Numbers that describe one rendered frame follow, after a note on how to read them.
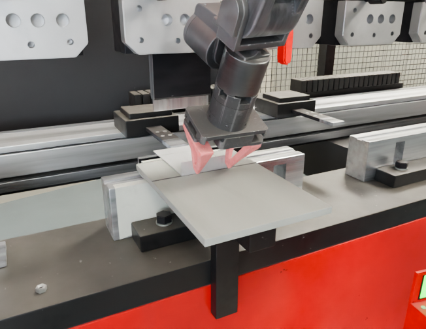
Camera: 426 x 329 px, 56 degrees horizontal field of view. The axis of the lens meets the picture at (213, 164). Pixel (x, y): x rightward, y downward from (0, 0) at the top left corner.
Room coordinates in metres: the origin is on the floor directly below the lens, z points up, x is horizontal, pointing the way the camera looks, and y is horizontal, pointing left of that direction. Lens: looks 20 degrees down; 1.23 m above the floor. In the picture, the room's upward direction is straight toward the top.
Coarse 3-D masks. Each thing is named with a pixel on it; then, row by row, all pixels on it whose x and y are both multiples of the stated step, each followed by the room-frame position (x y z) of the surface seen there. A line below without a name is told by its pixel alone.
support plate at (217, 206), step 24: (144, 168) 0.59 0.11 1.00; (168, 168) 0.59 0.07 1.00; (240, 168) 0.59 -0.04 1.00; (264, 168) 0.59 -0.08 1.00; (168, 192) 0.50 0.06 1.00; (192, 192) 0.50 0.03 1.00; (216, 192) 0.50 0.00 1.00; (240, 192) 0.50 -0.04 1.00; (264, 192) 0.50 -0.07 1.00; (288, 192) 0.50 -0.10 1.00; (192, 216) 0.43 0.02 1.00; (216, 216) 0.43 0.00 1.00; (240, 216) 0.43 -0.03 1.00; (264, 216) 0.43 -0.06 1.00; (288, 216) 0.43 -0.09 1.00; (312, 216) 0.44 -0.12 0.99; (216, 240) 0.38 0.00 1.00
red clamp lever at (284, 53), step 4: (292, 32) 0.67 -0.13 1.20; (288, 36) 0.66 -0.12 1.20; (292, 36) 0.67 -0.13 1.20; (288, 40) 0.66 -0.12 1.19; (292, 40) 0.67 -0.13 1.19; (288, 44) 0.66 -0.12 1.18; (292, 44) 0.67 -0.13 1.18; (280, 48) 0.67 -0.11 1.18; (284, 48) 0.66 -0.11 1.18; (288, 48) 0.66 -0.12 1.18; (280, 52) 0.67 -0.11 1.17; (284, 52) 0.66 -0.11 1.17; (288, 52) 0.66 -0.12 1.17; (280, 56) 0.67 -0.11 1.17; (284, 56) 0.66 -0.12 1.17; (288, 56) 0.66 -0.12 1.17; (280, 60) 0.67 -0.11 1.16; (284, 60) 0.66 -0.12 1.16; (288, 60) 0.66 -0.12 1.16; (284, 64) 0.67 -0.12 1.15
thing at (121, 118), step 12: (120, 108) 0.89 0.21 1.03; (132, 108) 0.87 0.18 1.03; (144, 108) 0.87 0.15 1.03; (120, 120) 0.84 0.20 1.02; (132, 120) 0.81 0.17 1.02; (144, 120) 0.82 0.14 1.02; (156, 120) 0.84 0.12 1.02; (168, 120) 0.85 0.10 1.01; (132, 132) 0.81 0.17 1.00; (144, 132) 0.82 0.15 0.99; (156, 132) 0.78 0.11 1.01; (168, 132) 0.78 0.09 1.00; (168, 144) 0.70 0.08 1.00; (180, 144) 0.70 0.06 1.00
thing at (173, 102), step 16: (160, 64) 0.64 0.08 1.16; (176, 64) 0.65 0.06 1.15; (192, 64) 0.67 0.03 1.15; (160, 80) 0.64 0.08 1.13; (176, 80) 0.65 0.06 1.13; (192, 80) 0.67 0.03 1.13; (208, 80) 0.68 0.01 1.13; (160, 96) 0.64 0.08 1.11; (176, 96) 0.65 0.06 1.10; (192, 96) 0.67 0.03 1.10
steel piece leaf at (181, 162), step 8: (184, 152) 0.66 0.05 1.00; (168, 160) 0.62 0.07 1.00; (176, 160) 0.62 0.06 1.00; (184, 160) 0.62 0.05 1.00; (216, 160) 0.59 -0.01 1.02; (224, 160) 0.59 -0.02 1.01; (176, 168) 0.58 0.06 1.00; (184, 168) 0.56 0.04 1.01; (192, 168) 0.57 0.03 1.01; (208, 168) 0.58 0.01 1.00; (216, 168) 0.59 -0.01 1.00
